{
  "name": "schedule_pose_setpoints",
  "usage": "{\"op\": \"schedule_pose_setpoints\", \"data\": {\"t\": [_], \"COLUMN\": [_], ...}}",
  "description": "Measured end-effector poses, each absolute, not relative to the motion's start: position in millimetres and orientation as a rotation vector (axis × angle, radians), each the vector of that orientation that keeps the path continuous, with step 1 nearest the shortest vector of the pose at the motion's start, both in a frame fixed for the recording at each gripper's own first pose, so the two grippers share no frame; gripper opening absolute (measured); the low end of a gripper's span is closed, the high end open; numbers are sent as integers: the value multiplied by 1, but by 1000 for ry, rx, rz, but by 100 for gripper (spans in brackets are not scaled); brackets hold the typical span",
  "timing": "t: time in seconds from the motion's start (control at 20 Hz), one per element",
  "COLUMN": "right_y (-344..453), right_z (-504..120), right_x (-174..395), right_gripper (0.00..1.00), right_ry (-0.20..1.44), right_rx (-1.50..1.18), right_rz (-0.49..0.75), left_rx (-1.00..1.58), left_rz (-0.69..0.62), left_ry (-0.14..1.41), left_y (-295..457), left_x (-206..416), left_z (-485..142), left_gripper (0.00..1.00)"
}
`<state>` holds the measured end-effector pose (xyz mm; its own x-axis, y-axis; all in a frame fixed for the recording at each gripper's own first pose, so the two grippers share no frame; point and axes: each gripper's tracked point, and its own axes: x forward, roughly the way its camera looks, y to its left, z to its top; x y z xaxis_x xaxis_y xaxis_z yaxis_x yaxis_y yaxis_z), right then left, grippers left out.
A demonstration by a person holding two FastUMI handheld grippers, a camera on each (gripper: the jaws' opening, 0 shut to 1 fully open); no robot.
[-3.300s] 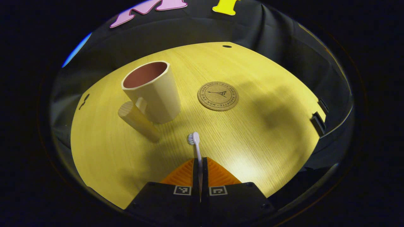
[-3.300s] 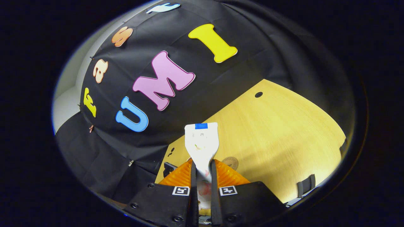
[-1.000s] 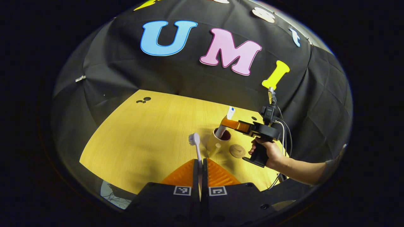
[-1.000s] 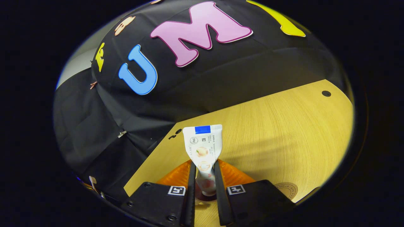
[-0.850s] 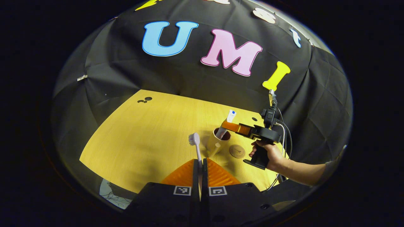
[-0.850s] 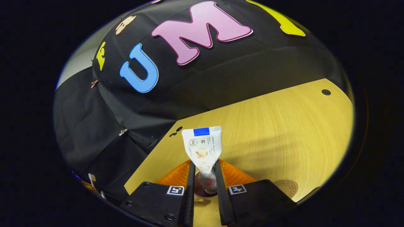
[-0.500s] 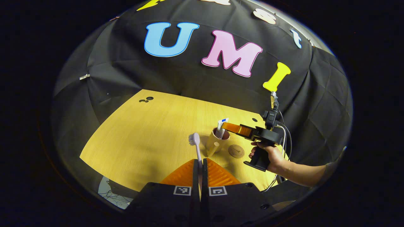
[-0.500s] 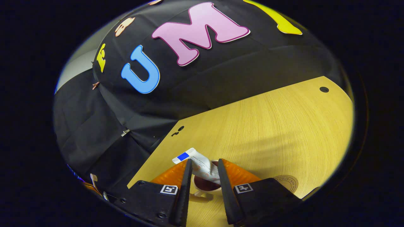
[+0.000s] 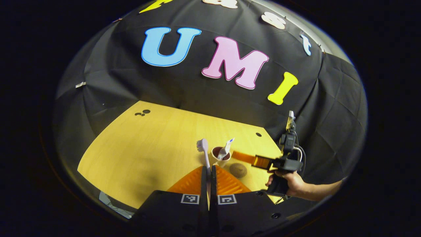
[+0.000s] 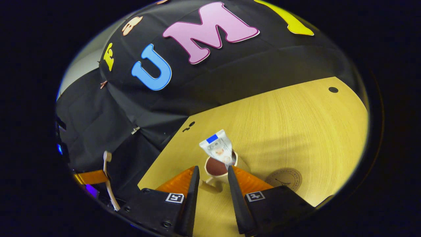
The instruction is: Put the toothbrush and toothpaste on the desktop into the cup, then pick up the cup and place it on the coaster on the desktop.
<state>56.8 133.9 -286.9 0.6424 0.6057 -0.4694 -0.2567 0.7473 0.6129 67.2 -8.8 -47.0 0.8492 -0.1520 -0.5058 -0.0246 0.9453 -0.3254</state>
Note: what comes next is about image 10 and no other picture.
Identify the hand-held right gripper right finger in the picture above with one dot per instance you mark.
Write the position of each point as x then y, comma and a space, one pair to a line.
236, 200

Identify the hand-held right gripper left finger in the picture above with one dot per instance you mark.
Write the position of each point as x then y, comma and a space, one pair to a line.
190, 200

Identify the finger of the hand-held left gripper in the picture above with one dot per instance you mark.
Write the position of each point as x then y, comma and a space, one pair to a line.
92, 177

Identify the white toothbrush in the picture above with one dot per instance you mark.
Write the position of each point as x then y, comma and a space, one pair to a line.
107, 156

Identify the round wooden coaster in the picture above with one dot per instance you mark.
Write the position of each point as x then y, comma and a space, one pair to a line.
286, 177

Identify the white toothpaste tube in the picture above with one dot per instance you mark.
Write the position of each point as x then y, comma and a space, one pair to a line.
218, 146

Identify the wooden desktop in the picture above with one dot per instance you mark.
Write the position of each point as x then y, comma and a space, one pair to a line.
289, 131

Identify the purple glowing device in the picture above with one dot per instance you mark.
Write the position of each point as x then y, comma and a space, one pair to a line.
91, 191

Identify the silver binder clip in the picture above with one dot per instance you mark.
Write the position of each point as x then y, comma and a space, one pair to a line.
135, 130

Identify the copper clamp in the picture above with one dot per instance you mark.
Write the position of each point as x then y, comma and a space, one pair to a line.
103, 84

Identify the black backdrop cloth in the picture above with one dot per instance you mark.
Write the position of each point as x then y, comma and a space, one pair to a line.
230, 75

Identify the round black desk hole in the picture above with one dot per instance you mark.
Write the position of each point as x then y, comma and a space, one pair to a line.
333, 89

